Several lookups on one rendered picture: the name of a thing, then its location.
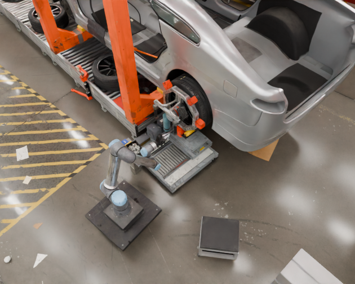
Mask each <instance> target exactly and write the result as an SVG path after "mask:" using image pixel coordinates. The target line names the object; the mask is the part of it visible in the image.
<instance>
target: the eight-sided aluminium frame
mask: <svg viewBox="0 0 355 284"><path fill-rule="evenodd" d="M170 92H174V93H175V94H177V95H178V96H180V97H181V98H182V99H183V100H184V101H185V102H186V104H187V106H188V108H189V110H190V112H191V114H192V116H193V121H192V125H189V126H188V125H186V124H185V123H184V122H183V121H181V123H180V124H179V125H178V126H179V127H181V128H182V129H183V130H184V131H189V130H195V129H196V128H198V127H196V126H195V121H196V120H198V119H199V113H198V111H197V109H196V107H195V106H194V104H193V105H192V106H189V104H188V103H187V100H189V99H190V96H189V95H187V94H186V93H185V92H184V91H182V90H181V89H179V88H178V87H177V86H174V87H171V88H169V89H168V90H164V91H163V104H168V103H169V93H170ZM165 108H166V109H168V110H169V109H171V105H169V106H165Z"/></svg>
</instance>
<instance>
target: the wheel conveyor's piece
mask: <svg viewBox="0 0 355 284"><path fill-rule="evenodd" d="M67 14H68V13H67ZM68 18H69V24H68V26H67V27H66V28H64V29H65V30H69V31H73V30H75V29H77V28H78V27H77V25H78V24H77V23H76V21H75V18H74V16H73V14H72V15H69V14H68ZM17 20H18V22H19V25H20V27H21V30H22V32H24V33H25V34H26V35H27V36H28V37H29V38H30V39H31V40H32V41H33V42H34V43H35V44H36V45H37V46H39V47H40V48H41V50H42V52H43V54H44V55H45V56H46V55H47V54H48V53H47V50H46V48H45V44H44V42H45V41H46V42H47V43H48V41H47V39H46V36H45V34H42V33H38V32H36V31H34V30H33V28H32V26H31V23H30V21H28V22H26V23H22V22H21V21H20V20H19V19H18V18H17Z"/></svg>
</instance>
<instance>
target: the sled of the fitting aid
mask: <svg viewBox="0 0 355 284"><path fill-rule="evenodd" d="M172 132H173V131H172ZM172 132H171V133H172ZM171 133H170V135H169V137H168V139H169V140H170V141H171V142H173V143H174V144H175V145H176V146H177V147H178V148H179V149H181V150H182V151H183V152H184V153H185V154H186V155H187V156H188V157H190V158H191V159H192V160H194V159H195V158H196V157H198V156H199V155H200V154H201V153H203V152H204V151H205V150H206V149H208V148H209V147H210V146H212V141H211V140H209V139H208V141H206V142H205V143H204V144H202V145H201V146H200V147H199V148H197V149H196V150H195V151H193V152H191V151H190V150H189V149H187V148H186V147H185V146H184V145H183V144H182V143H180V142H179V141H178V140H177V139H175V138H174V137H173V136H172V135H171Z"/></svg>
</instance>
